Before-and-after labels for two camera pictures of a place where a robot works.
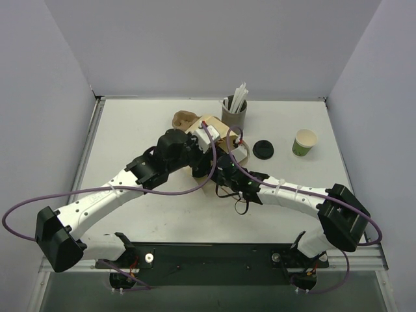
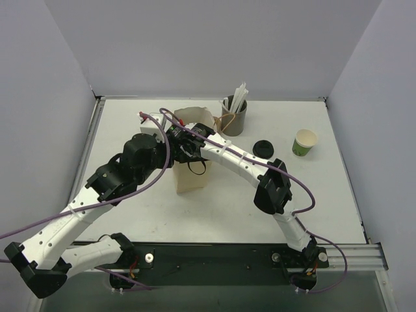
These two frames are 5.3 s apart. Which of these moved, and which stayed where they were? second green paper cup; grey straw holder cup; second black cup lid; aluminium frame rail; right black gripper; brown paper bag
Moved: right black gripper; brown paper bag
Stayed: second green paper cup; grey straw holder cup; second black cup lid; aluminium frame rail
